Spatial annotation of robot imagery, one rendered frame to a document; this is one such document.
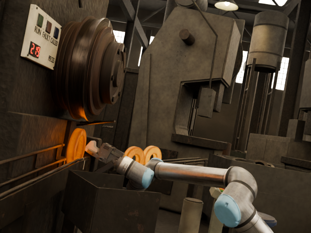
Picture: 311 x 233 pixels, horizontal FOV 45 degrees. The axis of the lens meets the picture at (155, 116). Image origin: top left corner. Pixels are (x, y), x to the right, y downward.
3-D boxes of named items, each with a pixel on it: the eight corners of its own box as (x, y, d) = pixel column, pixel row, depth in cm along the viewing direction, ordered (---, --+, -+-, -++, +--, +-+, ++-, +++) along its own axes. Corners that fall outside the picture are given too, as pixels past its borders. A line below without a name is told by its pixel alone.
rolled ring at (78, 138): (89, 129, 181) (82, 127, 181) (78, 128, 162) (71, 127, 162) (82, 167, 180) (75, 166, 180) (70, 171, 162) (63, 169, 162)
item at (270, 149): (265, 204, 619) (276, 137, 622) (308, 223, 512) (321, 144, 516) (236, 200, 606) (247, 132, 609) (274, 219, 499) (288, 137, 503)
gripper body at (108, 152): (105, 141, 187) (126, 153, 185) (96, 157, 187) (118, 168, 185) (101, 142, 179) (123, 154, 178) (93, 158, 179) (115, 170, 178)
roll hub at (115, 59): (95, 100, 157) (107, 33, 158) (108, 105, 185) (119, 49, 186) (108, 102, 157) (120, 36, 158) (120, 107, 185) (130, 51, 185)
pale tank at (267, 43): (228, 176, 983) (258, 8, 996) (225, 173, 1074) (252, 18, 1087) (264, 183, 974) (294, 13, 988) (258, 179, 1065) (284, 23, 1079)
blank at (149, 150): (141, 145, 221) (146, 146, 218) (158, 144, 232) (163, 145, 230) (139, 172, 222) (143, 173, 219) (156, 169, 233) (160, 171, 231)
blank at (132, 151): (123, 146, 209) (127, 147, 207) (142, 145, 221) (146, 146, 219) (120, 174, 210) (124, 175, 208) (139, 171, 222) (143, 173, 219)
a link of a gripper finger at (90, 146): (85, 136, 184) (102, 145, 183) (79, 146, 184) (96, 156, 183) (83, 136, 181) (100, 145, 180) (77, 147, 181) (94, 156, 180)
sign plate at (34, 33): (20, 56, 126) (30, 3, 127) (48, 69, 152) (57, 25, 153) (26, 57, 126) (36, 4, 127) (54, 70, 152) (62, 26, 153)
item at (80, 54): (59, 117, 148) (81, 0, 150) (90, 121, 195) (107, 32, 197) (75, 119, 148) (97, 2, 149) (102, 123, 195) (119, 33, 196)
